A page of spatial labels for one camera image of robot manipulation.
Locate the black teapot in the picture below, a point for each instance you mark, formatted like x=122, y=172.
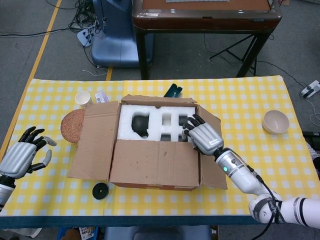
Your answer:
x=138, y=123

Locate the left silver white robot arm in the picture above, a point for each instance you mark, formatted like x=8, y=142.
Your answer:
x=5, y=192

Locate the beige bowl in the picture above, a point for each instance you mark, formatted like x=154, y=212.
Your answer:
x=275, y=122

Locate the brown mahjong table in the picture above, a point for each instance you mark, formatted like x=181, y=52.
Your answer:
x=200, y=22

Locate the yellow checkered tablecloth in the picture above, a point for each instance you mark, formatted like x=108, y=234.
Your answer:
x=250, y=100

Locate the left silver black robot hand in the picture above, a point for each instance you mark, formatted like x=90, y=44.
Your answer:
x=17, y=160

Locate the black flat case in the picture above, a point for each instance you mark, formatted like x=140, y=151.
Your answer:
x=311, y=134

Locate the dark green flat device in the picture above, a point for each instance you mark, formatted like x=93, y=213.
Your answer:
x=175, y=90

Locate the small clear plastic box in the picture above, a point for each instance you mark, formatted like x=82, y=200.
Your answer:
x=101, y=97

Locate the white power strip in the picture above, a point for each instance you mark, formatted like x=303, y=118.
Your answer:
x=310, y=90
x=83, y=36

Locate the white paper cup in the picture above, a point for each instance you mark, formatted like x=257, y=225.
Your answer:
x=82, y=98

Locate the white foam insert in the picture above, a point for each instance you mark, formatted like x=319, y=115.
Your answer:
x=155, y=122

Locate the black tape roll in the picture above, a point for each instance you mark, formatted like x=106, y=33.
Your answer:
x=96, y=191

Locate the blue padded stool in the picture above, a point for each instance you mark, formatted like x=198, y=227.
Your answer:
x=157, y=233

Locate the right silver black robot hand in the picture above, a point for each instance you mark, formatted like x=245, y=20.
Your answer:
x=206, y=138

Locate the brown cardboard box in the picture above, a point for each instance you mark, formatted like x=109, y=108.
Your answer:
x=155, y=162

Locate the woven rattan coaster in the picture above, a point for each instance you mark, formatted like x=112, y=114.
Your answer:
x=72, y=125

